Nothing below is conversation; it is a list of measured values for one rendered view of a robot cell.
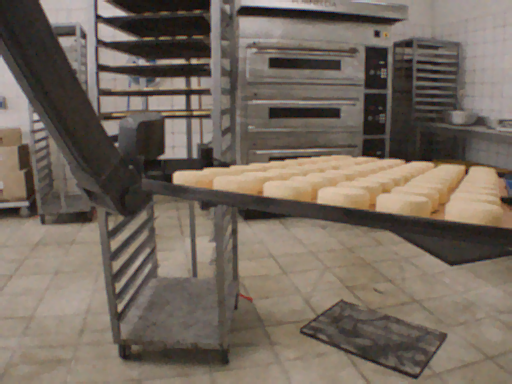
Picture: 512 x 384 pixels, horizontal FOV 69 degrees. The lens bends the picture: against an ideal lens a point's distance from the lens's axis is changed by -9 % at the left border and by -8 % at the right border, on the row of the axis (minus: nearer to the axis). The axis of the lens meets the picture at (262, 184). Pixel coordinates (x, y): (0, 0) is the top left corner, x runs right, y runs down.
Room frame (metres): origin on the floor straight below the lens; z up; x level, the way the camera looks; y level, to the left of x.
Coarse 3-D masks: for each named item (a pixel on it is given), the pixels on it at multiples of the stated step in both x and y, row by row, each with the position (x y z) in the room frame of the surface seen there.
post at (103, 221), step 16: (96, 0) 1.45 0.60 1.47; (96, 32) 1.45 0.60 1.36; (96, 48) 1.45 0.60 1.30; (96, 80) 1.44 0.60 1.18; (96, 96) 1.44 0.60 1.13; (96, 112) 1.44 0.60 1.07; (112, 272) 1.45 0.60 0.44; (112, 288) 1.44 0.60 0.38; (112, 304) 1.44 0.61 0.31; (112, 320) 1.44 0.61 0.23; (112, 336) 1.44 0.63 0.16
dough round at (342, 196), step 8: (320, 192) 0.38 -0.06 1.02; (328, 192) 0.37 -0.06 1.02; (336, 192) 0.37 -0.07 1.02; (344, 192) 0.37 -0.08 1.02; (352, 192) 0.37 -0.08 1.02; (360, 192) 0.37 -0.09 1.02; (320, 200) 0.37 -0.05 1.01; (328, 200) 0.37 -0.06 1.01; (336, 200) 0.36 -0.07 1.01; (344, 200) 0.36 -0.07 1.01; (352, 200) 0.36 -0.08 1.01; (360, 200) 0.36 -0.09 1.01; (368, 200) 0.37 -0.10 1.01; (360, 208) 0.36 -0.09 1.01; (368, 208) 0.37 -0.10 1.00
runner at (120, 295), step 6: (156, 246) 2.07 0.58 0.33; (150, 252) 1.96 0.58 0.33; (156, 252) 2.00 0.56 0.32; (144, 258) 1.85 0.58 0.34; (150, 258) 1.91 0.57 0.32; (144, 264) 1.83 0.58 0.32; (138, 270) 1.75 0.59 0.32; (132, 276) 1.66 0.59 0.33; (138, 276) 1.69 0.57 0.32; (126, 282) 1.58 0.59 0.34; (132, 282) 1.63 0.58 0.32; (126, 288) 1.56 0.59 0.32; (120, 294) 1.50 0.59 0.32; (126, 294) 1.51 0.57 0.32; (114, 300) 1.44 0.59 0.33; (120, 300) 1.45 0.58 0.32
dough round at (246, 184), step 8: (216, 176) 0.45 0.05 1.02; (224, 176) 0.46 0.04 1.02; (232, 176) 0.46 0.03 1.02; (240, 176) 0.46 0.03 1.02; (248, 176) 0.46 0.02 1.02; (216, 184) 0.43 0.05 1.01; (224, 184) 0.42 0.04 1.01; (232, 184) 0.42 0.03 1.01; (240, 184) 0.42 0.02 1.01; (248, 184) 0.43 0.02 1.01; (256, 184) 0.44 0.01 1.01; (248, 192) 0.43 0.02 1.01; (256, 192) 0.44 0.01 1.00
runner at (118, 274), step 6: (150, 234) 1.98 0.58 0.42; (156, 234) 2.03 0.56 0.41; (144, 240) 1.88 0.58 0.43; (150, 240) 1.93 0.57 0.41; (138, 246) 1.78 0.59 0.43; (144, 246) 1.85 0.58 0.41; (132, 252) 1.70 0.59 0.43; (138, 252) 1.76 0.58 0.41; (126, 258) 1.62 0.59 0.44; (132, 258) 1.68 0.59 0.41; (138, 258) 1.70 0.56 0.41; (126, 264) 1.61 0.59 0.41; (132, 264) 1.62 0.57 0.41; (120, 270) 1.53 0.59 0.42; (126, 270) 1.55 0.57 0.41; (114, 276) 1.46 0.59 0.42; (120, 276) 1.49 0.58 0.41; (114, 282) 1.44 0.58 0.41
